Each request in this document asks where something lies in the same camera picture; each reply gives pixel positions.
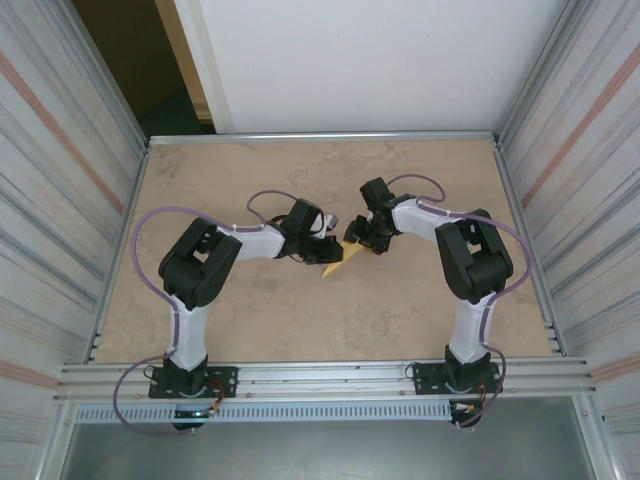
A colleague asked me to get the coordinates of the aluminium corner post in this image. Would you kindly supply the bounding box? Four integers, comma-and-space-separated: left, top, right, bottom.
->
497, 0, 584, 146

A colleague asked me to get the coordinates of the aluminium table side rail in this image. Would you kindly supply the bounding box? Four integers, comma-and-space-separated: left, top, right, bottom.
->
492, 139, 570, 357
89, 142, 151, 364

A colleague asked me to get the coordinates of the aluminium rear frame bar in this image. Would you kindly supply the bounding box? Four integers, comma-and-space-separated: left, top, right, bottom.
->
147, 130, 501, 146

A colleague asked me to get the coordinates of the grey metal panel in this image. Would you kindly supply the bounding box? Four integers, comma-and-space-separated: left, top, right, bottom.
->
59, 422, 599, 480

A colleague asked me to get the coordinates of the long aluminium mounting rail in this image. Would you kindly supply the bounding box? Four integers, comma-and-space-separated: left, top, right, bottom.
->
58, 357, 599, 401

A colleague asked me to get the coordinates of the yellow paper sheet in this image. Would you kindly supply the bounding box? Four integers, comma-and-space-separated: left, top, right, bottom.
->
320, 241, 365, 280

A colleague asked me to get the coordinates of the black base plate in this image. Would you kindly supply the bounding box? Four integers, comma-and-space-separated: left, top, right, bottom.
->
148, 366, 239, 400

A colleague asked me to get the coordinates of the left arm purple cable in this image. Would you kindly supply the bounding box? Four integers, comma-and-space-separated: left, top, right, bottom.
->
113, 190, 297, 440

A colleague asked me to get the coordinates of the black electronics with wires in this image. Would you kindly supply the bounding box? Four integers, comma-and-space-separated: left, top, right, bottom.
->
412, 360, 503, 396

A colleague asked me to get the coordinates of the white door frame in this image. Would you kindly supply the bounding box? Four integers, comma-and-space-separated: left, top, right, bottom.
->
172, 0, 236, 135

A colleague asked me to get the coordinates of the grey slotted cable duct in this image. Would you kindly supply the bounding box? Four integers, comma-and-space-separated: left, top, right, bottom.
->
74, 402, 454, 422

